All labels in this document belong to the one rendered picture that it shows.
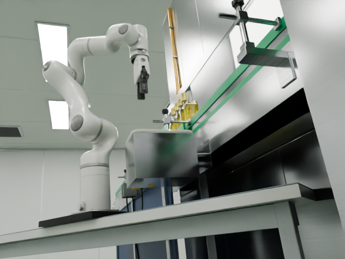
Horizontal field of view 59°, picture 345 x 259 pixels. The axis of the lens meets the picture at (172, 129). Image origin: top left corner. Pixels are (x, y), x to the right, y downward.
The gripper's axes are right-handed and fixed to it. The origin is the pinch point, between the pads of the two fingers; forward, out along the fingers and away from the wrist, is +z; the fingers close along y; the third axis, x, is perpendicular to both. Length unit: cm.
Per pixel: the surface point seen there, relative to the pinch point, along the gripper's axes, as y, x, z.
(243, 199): -38, -15, 50
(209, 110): -14.4, -21.5, 14.2
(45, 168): 601, 77, -126
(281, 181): -22, -40, 43
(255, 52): -61, -10, 22
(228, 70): -7.5, -37.6, -9.1
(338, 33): -87, -2, 38
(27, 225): 602, 106, -7
